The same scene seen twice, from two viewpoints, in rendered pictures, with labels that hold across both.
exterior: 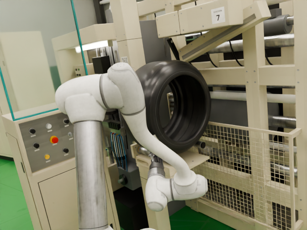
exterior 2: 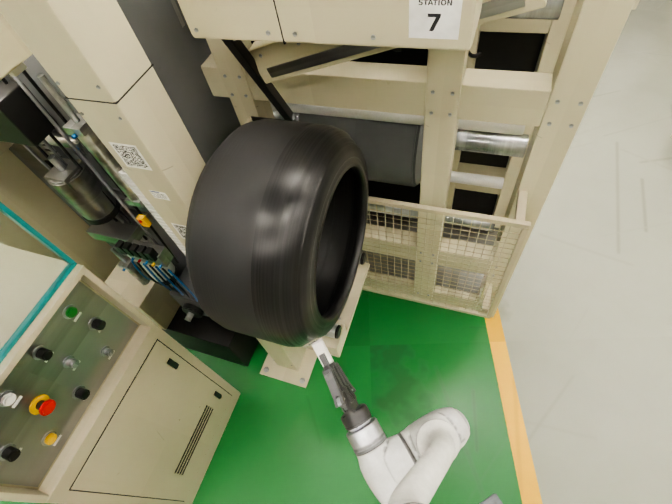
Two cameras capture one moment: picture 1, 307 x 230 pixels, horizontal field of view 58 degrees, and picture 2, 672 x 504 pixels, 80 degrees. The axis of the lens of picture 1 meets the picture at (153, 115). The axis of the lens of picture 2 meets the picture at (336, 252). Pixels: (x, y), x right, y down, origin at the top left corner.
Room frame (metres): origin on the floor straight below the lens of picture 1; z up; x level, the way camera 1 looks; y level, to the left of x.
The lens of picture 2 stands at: (1.08, 0.08, 2.07)
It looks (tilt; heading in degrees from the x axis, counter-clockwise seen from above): 55 degrees down; 337
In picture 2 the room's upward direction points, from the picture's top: 14 degrees counter-clockwise
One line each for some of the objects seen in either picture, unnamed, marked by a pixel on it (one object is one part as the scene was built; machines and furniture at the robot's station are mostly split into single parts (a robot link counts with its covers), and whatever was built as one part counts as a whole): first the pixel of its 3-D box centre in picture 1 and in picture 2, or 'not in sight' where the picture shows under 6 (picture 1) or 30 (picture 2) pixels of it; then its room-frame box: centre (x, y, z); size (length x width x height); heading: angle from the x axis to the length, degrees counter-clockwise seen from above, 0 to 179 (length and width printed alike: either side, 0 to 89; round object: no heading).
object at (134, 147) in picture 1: (154, 143); not in sight; (1.94, 0.03, 0.90); 0.40 x 0.03 x 0.10; 127
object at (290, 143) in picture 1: (230, 170); (393, 256); (1.82, -0.48, 0.65); 0.90 x 0.02 x 0.70; 37
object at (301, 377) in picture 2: not in sight; (291, 356); (1.99, 0.09, 0.01); 0.27 x 0.27 x 0.02; 37
